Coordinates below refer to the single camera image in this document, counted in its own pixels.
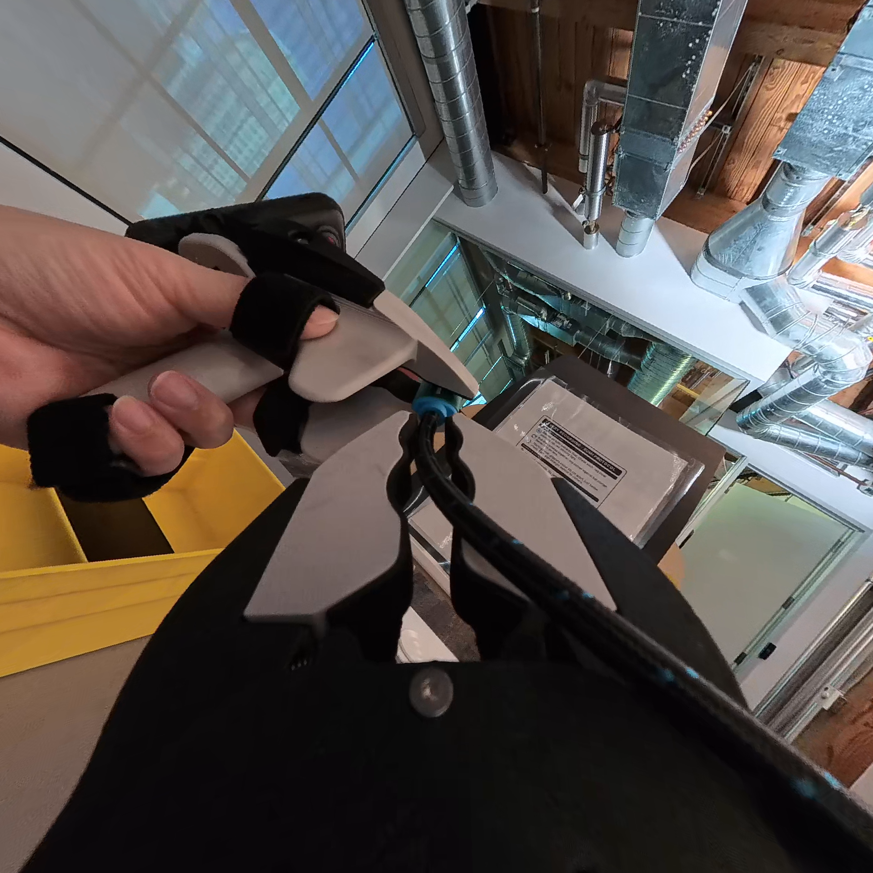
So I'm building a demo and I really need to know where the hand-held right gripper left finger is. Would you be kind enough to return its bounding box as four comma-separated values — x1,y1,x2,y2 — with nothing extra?
244,411,413,625

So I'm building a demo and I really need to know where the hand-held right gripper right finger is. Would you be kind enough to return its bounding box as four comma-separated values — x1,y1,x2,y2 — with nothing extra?
447,412,615,612

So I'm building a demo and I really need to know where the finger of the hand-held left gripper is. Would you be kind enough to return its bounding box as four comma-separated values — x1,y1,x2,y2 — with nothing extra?
371,290,480,401

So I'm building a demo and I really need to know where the black braided hdmi cable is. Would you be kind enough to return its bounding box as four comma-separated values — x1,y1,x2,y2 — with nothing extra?
411,382,873,873

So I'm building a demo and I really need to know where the yellow plastic bin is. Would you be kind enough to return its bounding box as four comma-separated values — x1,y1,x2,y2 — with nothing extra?
0,430,286,679

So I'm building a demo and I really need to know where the person's left hand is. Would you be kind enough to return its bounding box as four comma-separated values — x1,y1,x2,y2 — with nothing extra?
0,205,341,478

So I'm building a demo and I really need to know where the instruction sheet on stand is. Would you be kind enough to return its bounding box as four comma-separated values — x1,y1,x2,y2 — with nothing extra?
471,355,727,563

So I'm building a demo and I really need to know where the large grid window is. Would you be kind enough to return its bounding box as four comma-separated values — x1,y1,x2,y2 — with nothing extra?
0,0,418,226

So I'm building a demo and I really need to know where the black bin divider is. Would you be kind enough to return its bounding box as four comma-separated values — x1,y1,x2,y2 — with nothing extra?
60,494,175,563

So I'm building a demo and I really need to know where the round spiral metal duct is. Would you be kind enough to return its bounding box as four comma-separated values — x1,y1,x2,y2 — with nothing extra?
402,0,499,207

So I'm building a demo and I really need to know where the rectangular foil duct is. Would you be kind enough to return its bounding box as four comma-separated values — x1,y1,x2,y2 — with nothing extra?
610,0,748,219
778,0,873,178

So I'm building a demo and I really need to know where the large round foil duct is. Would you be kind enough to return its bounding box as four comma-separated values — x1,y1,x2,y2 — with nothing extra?
692,160,873,472

